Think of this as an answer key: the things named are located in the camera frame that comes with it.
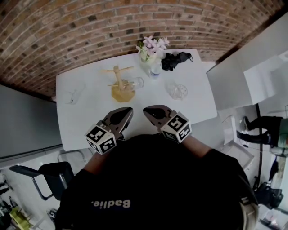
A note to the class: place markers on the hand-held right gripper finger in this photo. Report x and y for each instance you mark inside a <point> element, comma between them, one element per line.
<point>165,111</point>
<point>157,121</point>

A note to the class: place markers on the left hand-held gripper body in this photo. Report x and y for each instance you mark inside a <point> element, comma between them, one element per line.
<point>101,139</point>

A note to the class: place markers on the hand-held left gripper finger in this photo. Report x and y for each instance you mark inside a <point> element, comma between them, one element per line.
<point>124,124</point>
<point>108,116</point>

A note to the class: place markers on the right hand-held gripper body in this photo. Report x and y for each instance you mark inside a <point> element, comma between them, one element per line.
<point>177,128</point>

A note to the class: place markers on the wooden cup tree stand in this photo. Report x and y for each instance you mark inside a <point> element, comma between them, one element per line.
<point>122,94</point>

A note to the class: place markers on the clear glass cup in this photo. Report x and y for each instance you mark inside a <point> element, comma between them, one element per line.
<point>137,83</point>

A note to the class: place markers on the person's right forearm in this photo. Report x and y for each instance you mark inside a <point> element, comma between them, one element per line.
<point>198,146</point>

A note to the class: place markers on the person's left forearm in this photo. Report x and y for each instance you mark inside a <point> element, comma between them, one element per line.
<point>96,161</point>

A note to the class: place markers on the patterned glass cup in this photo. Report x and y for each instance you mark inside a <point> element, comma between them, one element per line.
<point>178,91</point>

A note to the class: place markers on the clear drinking glass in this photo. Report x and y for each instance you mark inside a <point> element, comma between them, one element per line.
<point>74,95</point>

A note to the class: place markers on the clear plastic water bottle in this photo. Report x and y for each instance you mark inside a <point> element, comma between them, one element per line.
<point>155,72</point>

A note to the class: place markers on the folded black umbrella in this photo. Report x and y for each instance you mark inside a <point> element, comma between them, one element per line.
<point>173,60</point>

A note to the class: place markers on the pale glass vase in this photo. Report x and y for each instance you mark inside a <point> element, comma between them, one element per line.
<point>146,58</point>

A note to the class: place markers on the black office chair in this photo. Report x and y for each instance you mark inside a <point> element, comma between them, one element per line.
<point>56,175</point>

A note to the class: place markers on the white chair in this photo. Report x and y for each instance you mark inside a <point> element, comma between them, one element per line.
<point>234,146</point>

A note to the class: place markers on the person's black shirt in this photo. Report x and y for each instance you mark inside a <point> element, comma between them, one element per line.
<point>157,184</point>

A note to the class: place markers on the white cabinet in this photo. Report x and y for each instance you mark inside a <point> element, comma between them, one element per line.
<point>227,85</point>

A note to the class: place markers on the pale pink flower bunch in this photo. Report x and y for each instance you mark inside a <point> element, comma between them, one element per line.
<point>153,43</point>

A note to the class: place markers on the black bag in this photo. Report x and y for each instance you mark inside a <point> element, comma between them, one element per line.
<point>270,195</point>

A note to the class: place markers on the yellow-green rack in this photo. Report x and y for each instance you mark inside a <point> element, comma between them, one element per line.
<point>19,219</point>

